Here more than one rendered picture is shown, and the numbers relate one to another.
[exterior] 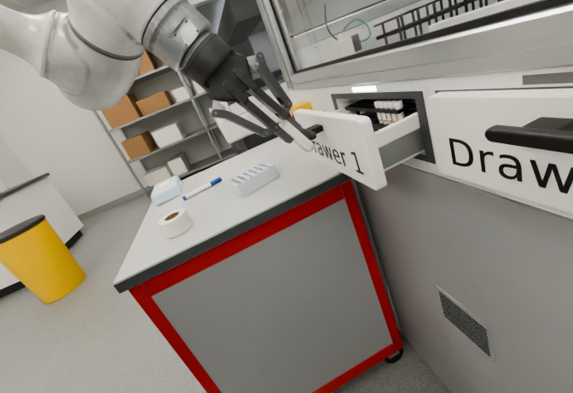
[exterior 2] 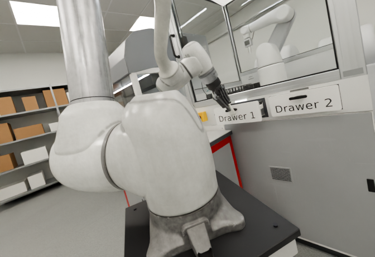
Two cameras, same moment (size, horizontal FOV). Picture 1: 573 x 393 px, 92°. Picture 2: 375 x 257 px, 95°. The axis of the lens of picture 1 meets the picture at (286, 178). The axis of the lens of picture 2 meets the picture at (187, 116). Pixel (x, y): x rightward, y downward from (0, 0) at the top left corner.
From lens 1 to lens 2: 71 cm
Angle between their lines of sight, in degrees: 37
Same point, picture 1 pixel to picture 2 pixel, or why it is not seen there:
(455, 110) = (277, 98)
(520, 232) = (294, 126)
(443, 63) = (271, 90)
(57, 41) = (179, 68)
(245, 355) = not seen: hidden behind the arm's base
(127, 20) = (205, 67)
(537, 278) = (299, 137)
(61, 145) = not seen: outside the picture
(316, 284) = not seen: hidden behind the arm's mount
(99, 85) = (180, 84)
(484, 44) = (281, 85)
